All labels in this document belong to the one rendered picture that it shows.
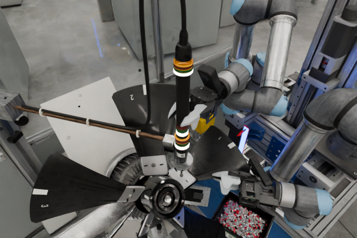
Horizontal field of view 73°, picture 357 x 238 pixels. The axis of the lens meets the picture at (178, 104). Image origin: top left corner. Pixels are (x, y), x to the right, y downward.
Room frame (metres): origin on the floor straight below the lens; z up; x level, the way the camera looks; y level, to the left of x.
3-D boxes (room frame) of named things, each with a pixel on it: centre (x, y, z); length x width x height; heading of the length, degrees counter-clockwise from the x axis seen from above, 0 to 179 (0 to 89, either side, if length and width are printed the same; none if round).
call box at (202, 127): (0.91, -0.10, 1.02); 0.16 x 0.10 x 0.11; 40
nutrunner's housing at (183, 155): (0.45, -0.01, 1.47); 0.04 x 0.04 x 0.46
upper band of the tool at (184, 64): (0.45, -0.01, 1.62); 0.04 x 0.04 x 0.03
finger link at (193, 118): (0.45, -0.04, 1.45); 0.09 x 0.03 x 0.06; 148
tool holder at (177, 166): (0.46, 0.00, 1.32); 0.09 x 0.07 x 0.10; 75
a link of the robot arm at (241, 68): (0.67, -0.19, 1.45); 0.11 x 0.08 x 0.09; 140
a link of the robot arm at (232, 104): (0.66, -0.21, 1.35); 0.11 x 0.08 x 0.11; 73
